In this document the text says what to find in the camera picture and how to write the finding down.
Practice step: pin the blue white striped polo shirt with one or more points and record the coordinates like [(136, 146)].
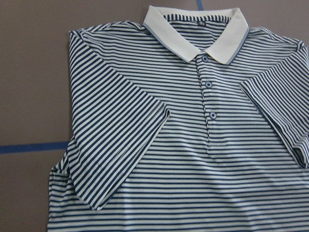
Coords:
[(189, 122)]

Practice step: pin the brown table cover mat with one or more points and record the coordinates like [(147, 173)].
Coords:
[(35, 101)]

